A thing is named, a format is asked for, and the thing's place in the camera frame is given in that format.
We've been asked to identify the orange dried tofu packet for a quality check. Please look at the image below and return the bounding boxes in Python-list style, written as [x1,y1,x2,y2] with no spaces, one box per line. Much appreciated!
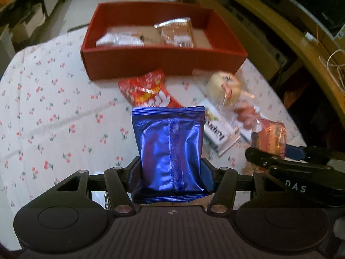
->
[251,118,287,158]

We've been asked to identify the vacuum packed sausages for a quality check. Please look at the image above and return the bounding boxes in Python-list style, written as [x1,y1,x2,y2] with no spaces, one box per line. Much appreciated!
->
[234,106,260,130]

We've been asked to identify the white duck gizzard packet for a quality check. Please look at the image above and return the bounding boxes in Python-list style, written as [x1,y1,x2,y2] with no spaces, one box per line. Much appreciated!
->
[200,98,240,156]

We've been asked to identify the blue foil snack packet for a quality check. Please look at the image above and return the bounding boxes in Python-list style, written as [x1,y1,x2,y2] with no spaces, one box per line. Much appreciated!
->
[132,106,214,204]

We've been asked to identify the round bun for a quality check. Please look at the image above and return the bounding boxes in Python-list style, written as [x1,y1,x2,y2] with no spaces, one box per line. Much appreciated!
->
[192,69,255,108]

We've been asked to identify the red snack bag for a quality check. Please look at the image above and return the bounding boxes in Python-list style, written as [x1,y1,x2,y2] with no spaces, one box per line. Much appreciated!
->
[118,69,182,108]

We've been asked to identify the cherry print tablecloth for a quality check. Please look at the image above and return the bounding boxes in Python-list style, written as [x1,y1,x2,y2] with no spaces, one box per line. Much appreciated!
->
[0,26,308,251]

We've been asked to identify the wooden TV cabinet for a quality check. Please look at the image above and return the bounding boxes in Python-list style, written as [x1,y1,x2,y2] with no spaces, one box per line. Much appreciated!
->
[189,0,344,152]

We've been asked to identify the red cardboard box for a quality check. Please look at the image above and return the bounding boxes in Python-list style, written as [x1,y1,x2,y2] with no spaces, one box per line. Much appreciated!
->
[81,1,247,81]

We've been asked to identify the white snack packet in box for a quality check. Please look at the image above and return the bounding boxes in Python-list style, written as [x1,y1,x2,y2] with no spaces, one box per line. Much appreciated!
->
[95,26,144,47]

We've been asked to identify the brown snack packet in box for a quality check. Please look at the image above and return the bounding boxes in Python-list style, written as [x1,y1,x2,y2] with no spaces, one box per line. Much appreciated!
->
[154,17,195,48]

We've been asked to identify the cardboard box on floor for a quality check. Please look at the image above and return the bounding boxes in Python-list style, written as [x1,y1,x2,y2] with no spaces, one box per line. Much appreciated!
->
[11,3,46,43]

